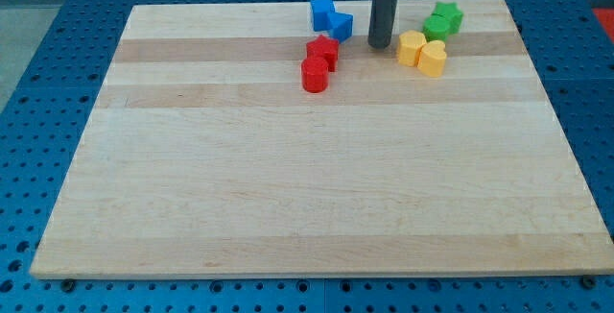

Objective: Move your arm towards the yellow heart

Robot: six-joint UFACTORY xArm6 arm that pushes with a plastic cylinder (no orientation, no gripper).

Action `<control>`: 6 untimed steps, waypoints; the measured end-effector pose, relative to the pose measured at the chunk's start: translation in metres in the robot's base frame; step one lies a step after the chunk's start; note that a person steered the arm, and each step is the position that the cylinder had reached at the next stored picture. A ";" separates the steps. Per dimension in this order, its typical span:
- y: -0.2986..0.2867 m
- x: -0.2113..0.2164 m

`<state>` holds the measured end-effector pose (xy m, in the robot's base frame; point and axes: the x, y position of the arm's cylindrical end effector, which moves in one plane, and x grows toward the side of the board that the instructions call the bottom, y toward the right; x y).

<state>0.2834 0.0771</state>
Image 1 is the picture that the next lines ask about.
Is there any yellow heart block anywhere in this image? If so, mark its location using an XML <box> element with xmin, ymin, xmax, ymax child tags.
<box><xmin>417</xmin><ymin>40</ymin><xmax>447</xmax><ymax>78</ymax></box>

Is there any green star block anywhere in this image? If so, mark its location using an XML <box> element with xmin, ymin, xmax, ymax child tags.
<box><xmin>432</xmin><ymin>2</ymin><xmax>464</xmax><ymax>35</ymax></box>

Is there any yellow hexagon block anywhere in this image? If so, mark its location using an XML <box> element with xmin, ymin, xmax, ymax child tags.
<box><xmin>396</xmin><ymin>30</ymin><xmax>427</xmax><ymax>67</ymax></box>

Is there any light wooden board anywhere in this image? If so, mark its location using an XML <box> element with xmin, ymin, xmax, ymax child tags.
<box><xmin>31</xmin><ymin>0</ymin><xmax>613</xmax><ymax>280</ymax></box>

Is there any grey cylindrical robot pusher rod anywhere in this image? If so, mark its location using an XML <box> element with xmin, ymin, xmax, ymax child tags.
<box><xmin>367</xmin><ymin>0</ymin><xmax>398</xmax><ymax>50</ymax></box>

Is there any blue cube block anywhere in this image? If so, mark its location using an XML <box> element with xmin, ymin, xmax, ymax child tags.
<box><xmin>310</xmin><ymin>0</ymin><xmax>336</xmax><ymax>32</ymax></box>

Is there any red star block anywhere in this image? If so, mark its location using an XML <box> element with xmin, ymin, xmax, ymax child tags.
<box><xmin>306</xmin><ymin>35</ymin><xmax>340</xmax><ymax>72</ymax></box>

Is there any blue triangular block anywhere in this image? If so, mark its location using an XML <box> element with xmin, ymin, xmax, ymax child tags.
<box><xmin>327</xmin><ymin>12</ymin><xmax>353</xmax><ymax>42</ymax></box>

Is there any green cylinder block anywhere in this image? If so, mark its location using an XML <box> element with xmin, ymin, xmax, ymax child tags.
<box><xmin>423</xmin><ymin>14</ymin><xmax>450</xmax><ymax>41</ymax></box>

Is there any red cylinder block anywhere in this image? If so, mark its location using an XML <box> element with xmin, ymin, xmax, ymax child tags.
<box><xmin>301</xmin><ymin>56</ymin><xmax>329</xmax><ymax>93</ymax></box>

